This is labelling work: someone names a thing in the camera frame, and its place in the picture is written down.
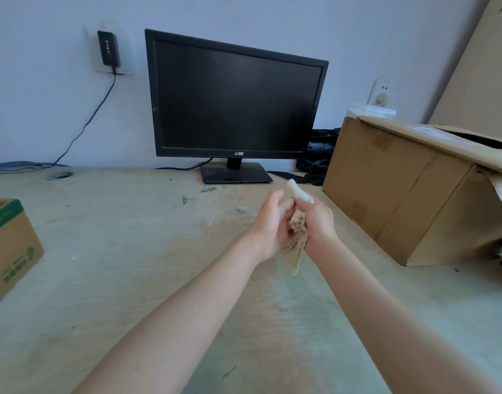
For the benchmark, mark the white flat box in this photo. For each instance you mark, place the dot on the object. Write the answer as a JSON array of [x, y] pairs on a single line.
[[370, 111]]

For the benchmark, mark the small green-trimmed cardboard box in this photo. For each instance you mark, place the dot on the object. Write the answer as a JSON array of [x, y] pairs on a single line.
[[9, 246]]

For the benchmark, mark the white wall socket with plug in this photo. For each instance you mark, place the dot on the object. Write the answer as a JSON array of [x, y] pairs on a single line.
[[381, 93]]

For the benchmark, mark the person's left hand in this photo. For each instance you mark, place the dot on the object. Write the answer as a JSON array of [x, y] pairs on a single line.
[[267, 225]]

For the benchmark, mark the large brown cardboard box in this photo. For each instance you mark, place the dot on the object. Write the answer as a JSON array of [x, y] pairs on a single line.
[[411, 184]]

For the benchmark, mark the leaning cardboard sheet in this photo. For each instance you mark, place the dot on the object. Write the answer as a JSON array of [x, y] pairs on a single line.
[[476, 73]]

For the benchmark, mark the black bag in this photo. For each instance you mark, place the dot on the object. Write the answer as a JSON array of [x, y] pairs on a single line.
[[318, 153]]

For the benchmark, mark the person's left forearm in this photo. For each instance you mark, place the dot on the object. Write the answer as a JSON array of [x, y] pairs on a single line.
[[169, 324]]

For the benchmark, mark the person's left thumb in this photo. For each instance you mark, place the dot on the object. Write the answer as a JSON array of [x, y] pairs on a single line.
[[274, 200]]

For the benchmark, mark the person's right forearm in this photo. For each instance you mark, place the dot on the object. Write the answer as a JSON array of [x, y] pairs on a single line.
[[394, 324]]

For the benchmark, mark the black power adapter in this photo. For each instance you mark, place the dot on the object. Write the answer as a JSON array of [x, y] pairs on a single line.
[[108, 48]]

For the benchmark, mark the person's right hand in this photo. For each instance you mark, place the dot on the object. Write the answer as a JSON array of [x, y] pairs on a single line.
[[318, 225]]

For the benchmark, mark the black computer monitor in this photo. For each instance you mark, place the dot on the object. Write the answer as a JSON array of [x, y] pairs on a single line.
[[234, 102]]

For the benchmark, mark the beige cleaning cloth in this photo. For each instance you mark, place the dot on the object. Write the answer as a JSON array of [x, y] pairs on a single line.
[[298, 231]]

